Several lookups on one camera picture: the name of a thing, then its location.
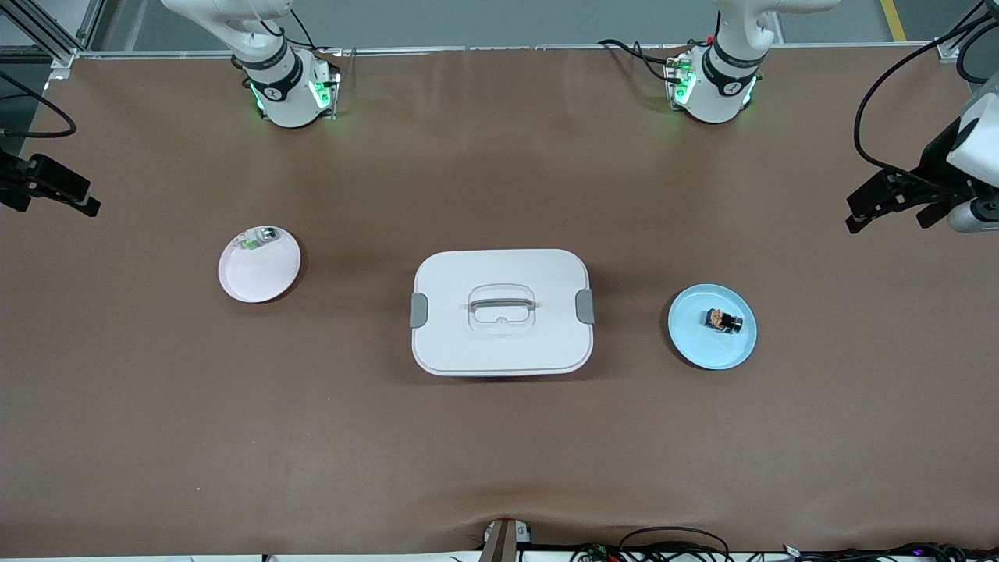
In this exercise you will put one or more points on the pink round plate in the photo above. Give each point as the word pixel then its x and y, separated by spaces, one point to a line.
pixel 261 275

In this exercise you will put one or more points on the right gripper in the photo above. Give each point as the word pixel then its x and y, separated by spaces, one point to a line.
pixel 15 181

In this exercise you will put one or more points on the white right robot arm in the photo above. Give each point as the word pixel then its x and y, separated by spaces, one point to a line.
pixel 289 94

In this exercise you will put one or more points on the pink box with white lid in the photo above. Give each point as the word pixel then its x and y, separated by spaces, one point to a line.
pixel 499 347

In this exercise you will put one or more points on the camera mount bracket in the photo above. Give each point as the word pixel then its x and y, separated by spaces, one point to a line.
pixel 503 542

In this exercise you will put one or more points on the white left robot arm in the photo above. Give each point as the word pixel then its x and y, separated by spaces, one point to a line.
pixel 722 86

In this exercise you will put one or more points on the green push button switch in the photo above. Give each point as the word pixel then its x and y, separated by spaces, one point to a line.
pixel 261 236

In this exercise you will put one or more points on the aluminium frame post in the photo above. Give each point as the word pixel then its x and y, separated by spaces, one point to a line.
pixel 956 48
pixel 47 35

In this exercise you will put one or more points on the light blue round plate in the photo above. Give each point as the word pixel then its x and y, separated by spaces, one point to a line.
pixel 702 347

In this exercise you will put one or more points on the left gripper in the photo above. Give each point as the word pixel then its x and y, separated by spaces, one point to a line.
pixel 933 165

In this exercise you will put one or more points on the silver table edge rail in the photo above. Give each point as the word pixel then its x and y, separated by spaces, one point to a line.
pixel 507 49

